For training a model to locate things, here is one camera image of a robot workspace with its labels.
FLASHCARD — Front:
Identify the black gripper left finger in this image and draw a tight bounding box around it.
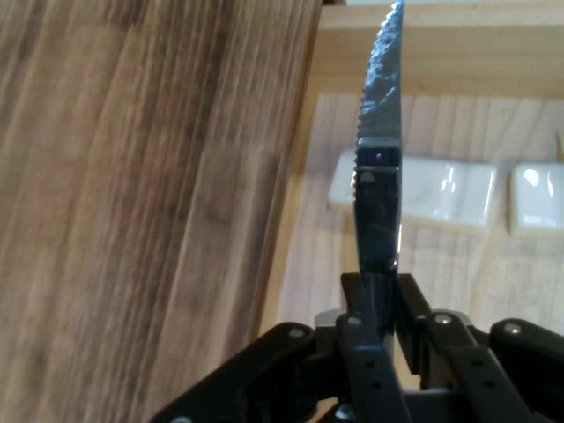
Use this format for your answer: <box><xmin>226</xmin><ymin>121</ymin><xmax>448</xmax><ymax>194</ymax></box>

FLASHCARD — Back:
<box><xmin>149</xmin><ymin>272</ymin><xmax>413</xmax><ymax>423</ymax></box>

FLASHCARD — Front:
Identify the white ceramic cutlery rest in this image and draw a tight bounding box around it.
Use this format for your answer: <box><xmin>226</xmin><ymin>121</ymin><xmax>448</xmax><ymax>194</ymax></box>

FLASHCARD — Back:
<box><xmin>327</xmin><ymin>148</ymin><xmax>498</xmax><ymax>229</ymax></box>
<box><xmin>509</xmin><ymin>161</ymin><xmax>564</xmax><ymax>238</ymax></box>

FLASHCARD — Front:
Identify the light wooden drawer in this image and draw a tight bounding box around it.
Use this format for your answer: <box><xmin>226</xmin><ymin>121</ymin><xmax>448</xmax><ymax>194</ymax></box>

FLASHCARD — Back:
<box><xmin>259</xmin><ymin>0</ymin><xmax>564</xmax><ymax>397</ymax></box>

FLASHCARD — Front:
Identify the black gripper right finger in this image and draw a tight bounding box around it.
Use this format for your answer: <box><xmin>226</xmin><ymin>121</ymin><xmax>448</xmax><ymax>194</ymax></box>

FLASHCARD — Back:
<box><xmin>394</xmin><ymin>272</ymin><xmax>564</xmax><ymax>423</ymax></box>

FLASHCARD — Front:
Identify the silver serrated table knife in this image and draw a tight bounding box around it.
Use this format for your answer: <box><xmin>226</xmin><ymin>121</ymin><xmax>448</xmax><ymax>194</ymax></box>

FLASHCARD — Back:
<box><xmin>351</xmin><ymin>0</ymin><xmax>404</xmax><ymax>349</ymax></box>

